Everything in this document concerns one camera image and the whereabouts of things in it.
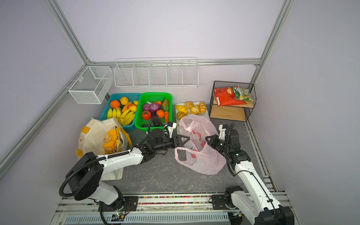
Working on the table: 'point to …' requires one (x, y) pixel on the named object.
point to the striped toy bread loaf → (182, 108)
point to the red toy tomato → (146, 115)
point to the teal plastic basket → (116, 97)
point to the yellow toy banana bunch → (125, 117)
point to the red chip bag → (226, 96)
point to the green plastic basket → (142, 124)
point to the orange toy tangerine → (115, 103)
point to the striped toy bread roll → (180, 115)
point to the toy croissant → (195, 109)
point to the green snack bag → (242, 93)
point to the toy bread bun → (188, 104)
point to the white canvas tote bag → (91, 141)
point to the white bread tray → (205, 116)
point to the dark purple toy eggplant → (156, 120)
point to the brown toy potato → (165, 102)
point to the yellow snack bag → (113, 141)
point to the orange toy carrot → (166, 116)
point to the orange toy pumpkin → (160, 113)
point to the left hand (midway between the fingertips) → (188, 141)
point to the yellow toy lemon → (133, 108)
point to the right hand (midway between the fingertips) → (205, 138)
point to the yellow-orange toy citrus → (124, 100)
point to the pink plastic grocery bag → (198, 153)
